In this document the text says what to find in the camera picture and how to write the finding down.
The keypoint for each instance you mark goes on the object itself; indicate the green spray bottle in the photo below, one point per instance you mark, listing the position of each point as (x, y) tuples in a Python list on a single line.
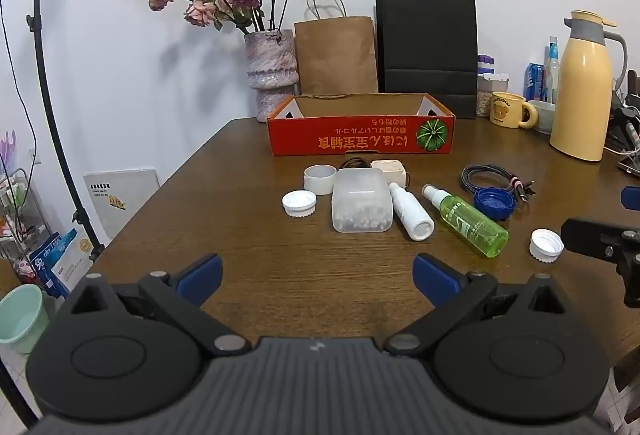
[(470, 225)]

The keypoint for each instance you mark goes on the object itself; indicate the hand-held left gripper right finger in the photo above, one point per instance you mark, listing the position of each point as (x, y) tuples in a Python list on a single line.
[(435, 275)]

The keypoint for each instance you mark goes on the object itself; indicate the blue bottle cap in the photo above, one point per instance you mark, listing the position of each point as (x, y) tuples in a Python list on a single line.
[(494, 204)]

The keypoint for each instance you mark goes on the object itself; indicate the brown paper bag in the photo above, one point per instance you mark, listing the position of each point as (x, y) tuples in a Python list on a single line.
[(335, 55)]

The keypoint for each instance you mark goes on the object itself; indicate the blue white packet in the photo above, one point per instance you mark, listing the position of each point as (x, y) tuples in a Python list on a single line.
[(42, 270)]

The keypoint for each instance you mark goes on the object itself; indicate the clear glass bottle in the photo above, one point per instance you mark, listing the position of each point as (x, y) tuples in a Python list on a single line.
[(552, 70)]

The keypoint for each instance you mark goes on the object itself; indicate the mint green bucket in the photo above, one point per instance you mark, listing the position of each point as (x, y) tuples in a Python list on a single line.
[(22, 320)]

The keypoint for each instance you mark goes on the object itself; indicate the clear oat container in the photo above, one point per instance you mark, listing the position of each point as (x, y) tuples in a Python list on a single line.
[(492, 92)]

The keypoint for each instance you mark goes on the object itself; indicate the white flat board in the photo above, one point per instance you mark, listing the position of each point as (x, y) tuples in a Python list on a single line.
[(122, 200)]

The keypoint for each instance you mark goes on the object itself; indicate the yellow bear mug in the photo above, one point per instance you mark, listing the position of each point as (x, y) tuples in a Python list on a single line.
[(506, 110)]

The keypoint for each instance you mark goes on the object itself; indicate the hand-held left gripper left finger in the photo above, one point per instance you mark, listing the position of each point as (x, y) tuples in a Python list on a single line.
[(202, 272)]

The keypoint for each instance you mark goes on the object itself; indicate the white ridged bottle cap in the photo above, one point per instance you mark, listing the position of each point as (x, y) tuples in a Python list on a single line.
[(546, 245), (299, 204)]

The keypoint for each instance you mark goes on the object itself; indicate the black paper bag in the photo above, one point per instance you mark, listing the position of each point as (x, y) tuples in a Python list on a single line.
[(430, 40)]

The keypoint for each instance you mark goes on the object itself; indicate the white cup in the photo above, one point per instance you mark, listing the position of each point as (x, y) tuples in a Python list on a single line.
[(545, 117)]

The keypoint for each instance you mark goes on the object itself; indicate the red cardboard box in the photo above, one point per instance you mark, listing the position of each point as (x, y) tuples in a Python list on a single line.
[(350, 140)]

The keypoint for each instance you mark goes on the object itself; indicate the white plastic bottle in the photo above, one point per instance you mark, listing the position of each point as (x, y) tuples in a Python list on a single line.
[(410, 212)]

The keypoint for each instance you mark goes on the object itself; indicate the black light stand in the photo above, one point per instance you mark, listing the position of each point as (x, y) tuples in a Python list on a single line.
[(50, 105)]

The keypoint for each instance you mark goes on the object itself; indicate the blue drink can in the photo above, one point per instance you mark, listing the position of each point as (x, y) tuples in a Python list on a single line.
[(534, 82)]

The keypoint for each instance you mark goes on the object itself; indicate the yellow thermos jug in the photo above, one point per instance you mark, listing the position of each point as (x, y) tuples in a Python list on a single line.
[(582, 90)]

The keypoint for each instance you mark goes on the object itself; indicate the pink mottled vase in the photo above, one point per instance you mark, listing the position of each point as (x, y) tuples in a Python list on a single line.
[(270, 60)]

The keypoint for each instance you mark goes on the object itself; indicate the white tape roll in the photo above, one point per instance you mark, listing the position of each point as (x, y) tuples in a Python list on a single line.
[(320, 180)]

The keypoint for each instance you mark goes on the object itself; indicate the translucent plastic container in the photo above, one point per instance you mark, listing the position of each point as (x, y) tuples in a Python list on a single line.
[(361, 200)]

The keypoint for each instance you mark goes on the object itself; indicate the smartphone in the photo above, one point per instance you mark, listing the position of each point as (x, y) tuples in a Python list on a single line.
[(631, 165)]

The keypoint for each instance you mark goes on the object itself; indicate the black clamp tool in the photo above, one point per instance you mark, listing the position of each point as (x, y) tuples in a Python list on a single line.
[(627, 115)]

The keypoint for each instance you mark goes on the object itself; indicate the beige charger cube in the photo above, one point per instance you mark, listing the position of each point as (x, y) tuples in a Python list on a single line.
[(390, 171)]

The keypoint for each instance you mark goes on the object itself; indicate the purple lidded jar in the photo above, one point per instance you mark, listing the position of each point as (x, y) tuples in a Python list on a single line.
[(485, 64)]

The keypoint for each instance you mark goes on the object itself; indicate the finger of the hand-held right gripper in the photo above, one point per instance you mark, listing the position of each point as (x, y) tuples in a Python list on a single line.
[(631, 198), (595, 237)]

